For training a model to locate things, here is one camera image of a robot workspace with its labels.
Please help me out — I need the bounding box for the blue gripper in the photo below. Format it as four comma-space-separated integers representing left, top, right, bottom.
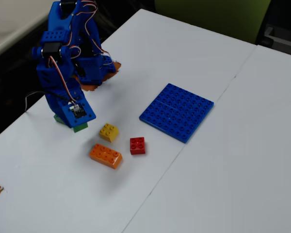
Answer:
36, 63, 84, 128

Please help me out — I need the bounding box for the green 2x2 block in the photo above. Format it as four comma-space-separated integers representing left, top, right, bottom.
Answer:
73, 122, 89, 133

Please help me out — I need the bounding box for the green 2x4 block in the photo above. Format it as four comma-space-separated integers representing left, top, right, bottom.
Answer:
53, 113, 65, 125

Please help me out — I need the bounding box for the yellow 2x2 block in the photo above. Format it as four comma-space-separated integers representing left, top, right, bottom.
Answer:
98, 123, 120, 143

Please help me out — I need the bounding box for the orange 2x4 block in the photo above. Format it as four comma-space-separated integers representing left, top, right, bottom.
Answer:
89, 143, 124, 170

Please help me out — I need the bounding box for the red 2x2 block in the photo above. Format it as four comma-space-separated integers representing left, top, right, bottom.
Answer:
129, 136, 146, 155

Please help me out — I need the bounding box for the white desk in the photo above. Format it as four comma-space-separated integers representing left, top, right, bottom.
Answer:
0, 0, 51, 63

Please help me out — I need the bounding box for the grey box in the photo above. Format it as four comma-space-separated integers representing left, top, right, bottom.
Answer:
263, 24, 291, 58

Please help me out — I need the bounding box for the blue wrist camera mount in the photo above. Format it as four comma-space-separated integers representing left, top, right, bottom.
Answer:
59, 96, 97, 129

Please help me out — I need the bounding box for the red white black servo wire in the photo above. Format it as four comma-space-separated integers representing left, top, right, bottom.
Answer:
48, 55, 79, 107

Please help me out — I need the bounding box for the blue 8x8 base plate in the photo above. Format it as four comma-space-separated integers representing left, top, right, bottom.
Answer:
139, 83, 215, 144

